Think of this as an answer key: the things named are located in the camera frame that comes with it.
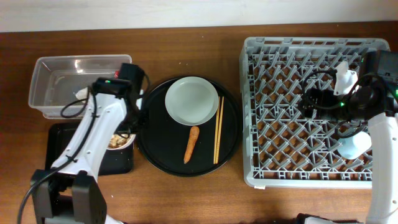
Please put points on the wooden chopstick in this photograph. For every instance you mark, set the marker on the wooden chopstick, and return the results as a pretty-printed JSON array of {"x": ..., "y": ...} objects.
[
  {"x": 216, "y": 130},
  {"x": 219, "y": 128}
]

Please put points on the grey dishwasher rack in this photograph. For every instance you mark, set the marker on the grey dishwasher rack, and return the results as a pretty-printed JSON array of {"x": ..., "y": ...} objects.
[{"x": 282, "y": 148}]

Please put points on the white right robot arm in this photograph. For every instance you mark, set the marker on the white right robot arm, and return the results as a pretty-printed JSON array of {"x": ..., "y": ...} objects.
[{"x": 370, "y": 96}]

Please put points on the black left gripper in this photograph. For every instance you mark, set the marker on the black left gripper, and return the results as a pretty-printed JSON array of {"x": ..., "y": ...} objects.
[{"x": 143, "y": 126}]

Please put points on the round black serving tray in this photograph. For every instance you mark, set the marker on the round black serving tray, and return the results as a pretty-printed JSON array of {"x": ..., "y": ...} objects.
[{"x": 163, "y": 141}]

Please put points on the grey round plate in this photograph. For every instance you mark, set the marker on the grey round plate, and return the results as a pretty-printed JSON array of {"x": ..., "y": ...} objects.
[{"x": 191, "y": 101}]

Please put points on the light blue plastic cup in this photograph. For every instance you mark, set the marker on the light blue plastic cup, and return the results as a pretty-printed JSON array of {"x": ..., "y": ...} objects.
[{"x": 352, "y": 147}]

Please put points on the white bowl with food scraps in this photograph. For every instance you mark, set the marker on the white bowl with food scraps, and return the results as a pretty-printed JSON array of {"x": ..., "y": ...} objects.
[{"x": 121, "y": 141}]

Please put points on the orange carrot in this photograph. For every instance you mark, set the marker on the orange carrot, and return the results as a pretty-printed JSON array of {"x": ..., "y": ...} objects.
[{"x": 193, "y": 136}]

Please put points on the wooden chopstick right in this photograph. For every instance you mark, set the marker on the wooden chopstick right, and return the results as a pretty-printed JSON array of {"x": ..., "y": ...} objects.
[{"x": 219, "y": 128}]

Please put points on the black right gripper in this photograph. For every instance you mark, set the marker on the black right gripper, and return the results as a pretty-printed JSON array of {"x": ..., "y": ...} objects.
[{"x": 323, "y": 97}]

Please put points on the wooden chopstick left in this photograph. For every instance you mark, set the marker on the wooden chopstick left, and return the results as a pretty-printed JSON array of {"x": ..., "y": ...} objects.
[{"x": 216, "y": 130}]

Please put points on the white paper napkin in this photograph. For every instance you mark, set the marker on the white paper napkin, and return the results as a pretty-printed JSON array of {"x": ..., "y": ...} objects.
[{"x": 82, "y": 94}]

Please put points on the clear plastic waste bin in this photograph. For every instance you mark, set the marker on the clear plastic waste bin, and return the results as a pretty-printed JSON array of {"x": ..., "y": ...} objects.
[{"x": 56, "y": 80}]

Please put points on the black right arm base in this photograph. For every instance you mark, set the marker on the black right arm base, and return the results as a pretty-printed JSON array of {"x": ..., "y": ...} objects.
[{"x": 311, "y": 219}]

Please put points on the black rectangular tray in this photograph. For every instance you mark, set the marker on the black rectangular tray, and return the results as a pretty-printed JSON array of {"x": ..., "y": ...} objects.
[{"x": 114, "y": 161}]

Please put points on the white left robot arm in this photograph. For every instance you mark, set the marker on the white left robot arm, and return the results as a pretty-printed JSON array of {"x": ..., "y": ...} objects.
[{"x": 68, "y": 192}]

